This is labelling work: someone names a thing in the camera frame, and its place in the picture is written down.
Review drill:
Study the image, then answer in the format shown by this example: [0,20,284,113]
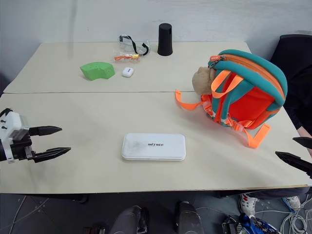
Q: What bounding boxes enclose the green foam block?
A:
[79,61,116,81]

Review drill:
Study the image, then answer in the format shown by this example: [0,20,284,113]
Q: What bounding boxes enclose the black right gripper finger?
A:
[275,151,312,180]
[292,136,312,149]

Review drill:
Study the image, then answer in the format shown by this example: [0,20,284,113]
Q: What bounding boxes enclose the white earbuds case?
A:
[121,67,135,78]

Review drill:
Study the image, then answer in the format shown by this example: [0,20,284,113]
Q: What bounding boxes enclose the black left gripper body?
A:
[9,133,37,163]

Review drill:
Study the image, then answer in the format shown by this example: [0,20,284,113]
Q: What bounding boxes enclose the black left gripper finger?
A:
[28,125,63,137]
[33,147,72,164]

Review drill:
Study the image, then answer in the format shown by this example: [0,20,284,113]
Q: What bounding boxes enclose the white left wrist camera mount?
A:
[0,111,30,164]

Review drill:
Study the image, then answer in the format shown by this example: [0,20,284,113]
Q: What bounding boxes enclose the white sneaker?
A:
[238,194,259,216]
[282,195,302,210]

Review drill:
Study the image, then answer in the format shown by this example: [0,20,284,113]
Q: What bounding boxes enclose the dark rounded shape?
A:
[175,201,206,234]
[109,205,150,234]

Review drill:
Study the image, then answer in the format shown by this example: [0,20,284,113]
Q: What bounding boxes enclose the teal and orange backpack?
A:
[175,49,288,150]

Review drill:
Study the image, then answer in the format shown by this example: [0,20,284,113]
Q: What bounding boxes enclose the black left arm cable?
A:
[0,108,13,120]

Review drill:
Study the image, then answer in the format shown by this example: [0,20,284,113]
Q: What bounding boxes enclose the blue and black device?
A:
[223,213,275,234]

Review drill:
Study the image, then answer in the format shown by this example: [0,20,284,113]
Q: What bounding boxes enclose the clear safety glasses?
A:
[118,35,152,57]

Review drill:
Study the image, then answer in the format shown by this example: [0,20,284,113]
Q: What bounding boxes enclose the beige plush toy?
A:
[192,65,216,95]

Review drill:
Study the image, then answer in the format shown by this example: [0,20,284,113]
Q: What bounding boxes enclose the person in dark clothes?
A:
[284,65,312,147]

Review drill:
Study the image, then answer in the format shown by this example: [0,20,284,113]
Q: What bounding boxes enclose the white floor cable bundle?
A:
[253,206,312,234]

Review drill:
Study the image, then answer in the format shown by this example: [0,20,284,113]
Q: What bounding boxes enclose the black conical cylinder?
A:
[157,23,174,57]

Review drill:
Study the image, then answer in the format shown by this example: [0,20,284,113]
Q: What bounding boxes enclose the white rectangular case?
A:
[121,133,187,162]

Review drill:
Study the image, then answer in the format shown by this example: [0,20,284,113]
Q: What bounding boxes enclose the plastic bag with orange earplugs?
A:
[112,52,142,64]

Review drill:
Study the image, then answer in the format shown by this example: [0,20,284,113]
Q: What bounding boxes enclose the black chair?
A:
[269,34,312,81]

